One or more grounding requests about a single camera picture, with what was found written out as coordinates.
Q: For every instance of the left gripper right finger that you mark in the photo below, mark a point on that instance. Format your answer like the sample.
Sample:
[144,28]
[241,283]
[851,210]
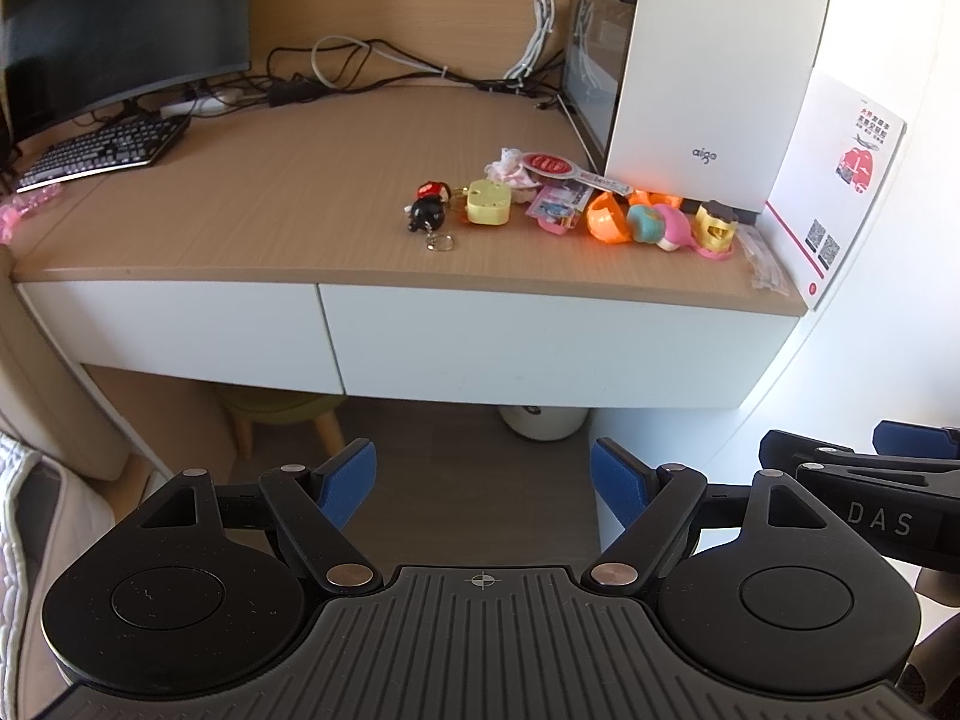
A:
[760,585]

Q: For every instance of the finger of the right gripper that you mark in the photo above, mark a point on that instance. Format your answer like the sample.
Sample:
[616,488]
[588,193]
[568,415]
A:
[913,440]

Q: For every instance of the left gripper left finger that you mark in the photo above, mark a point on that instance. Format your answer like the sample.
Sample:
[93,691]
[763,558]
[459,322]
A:
[206,585]

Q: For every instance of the yellow crown toy pink base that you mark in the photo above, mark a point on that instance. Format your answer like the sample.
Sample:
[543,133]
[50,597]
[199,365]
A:
[714,228]

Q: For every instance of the pink teal capsule toy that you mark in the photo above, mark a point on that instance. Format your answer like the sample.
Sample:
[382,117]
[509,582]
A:
[661,225]

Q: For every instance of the orange pumpkin shell half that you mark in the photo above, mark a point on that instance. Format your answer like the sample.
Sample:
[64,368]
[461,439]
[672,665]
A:
[606,221]

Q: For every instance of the pink toy blister card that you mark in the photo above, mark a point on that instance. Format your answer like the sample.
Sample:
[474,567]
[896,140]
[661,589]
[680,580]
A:
[557,206]

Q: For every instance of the yellow plastic case toy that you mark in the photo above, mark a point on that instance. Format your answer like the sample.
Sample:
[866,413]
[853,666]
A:
[484,203]

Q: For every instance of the pink white plush toy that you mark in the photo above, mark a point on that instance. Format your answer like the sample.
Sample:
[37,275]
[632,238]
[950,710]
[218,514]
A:
[509,169]

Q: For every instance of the Mickey Mouse keychain figure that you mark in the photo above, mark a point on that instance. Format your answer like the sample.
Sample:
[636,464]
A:
[427,214]

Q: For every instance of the clear plastic bag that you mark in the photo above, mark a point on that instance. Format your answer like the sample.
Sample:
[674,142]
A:
[767,274]

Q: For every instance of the green stool wooden legs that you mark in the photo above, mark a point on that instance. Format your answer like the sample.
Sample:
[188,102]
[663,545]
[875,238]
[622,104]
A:
[248,406]

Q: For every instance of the white QR code placard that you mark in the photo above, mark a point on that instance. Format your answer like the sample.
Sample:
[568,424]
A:
[837,161]

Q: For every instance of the left white drawer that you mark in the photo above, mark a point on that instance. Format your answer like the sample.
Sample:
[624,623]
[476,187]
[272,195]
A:
[262,334]

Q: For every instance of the white drawer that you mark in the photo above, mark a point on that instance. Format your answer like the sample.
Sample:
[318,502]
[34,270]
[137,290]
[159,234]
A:
[262,334]
[527,350]

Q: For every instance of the white waste bin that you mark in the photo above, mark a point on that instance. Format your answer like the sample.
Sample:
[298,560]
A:
[544,423]

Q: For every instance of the right white drawer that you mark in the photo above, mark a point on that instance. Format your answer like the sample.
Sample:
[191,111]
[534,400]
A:
[527,350]

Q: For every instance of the pink plastic toy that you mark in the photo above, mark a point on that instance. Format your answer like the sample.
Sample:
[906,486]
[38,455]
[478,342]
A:
[18,208]

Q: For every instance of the white aigo computer case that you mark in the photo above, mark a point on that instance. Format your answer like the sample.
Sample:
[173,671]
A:
[695,98]

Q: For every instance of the black keyboard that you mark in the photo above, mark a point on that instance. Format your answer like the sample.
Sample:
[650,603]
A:
[129,145]

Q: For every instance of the curved computer monitor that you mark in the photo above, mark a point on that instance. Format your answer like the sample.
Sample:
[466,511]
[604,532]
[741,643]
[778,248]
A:
[62,58]

